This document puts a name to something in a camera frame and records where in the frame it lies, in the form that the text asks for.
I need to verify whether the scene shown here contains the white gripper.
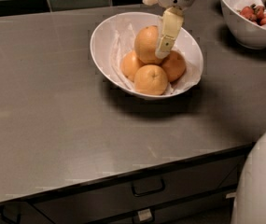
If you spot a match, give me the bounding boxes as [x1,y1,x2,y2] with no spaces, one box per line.
[142,0,195,59]

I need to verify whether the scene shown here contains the orange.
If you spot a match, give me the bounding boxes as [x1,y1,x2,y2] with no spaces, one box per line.
[134,64,168,95]
[120,50,145,82]
[134,25,162,64]
[161,50,187,82]

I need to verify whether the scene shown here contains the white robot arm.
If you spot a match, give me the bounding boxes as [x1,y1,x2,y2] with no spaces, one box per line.
[143,0,266,224]

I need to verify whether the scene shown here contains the white oval bowl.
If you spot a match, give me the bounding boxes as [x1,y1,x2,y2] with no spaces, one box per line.
[90,12,203,100]

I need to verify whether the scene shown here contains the white paper liner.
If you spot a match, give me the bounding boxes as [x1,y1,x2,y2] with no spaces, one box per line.
[106,22,203,100]

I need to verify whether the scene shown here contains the red strawberries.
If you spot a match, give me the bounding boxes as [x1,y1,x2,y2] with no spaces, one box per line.
[239,4,266,26]

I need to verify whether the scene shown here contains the dark upper drawer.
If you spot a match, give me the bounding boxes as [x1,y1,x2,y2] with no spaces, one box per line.
[36,157,242,224]

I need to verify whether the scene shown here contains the white drawer label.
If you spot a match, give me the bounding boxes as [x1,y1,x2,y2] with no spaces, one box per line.
[137,209,153,222]

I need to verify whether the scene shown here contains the black drawer handle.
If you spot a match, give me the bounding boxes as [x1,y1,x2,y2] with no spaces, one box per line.
[0,205,21,224]
[131,177,165,197]

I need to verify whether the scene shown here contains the black left drawer handle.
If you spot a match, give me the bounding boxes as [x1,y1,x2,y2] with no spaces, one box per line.
[0,205,21,224]

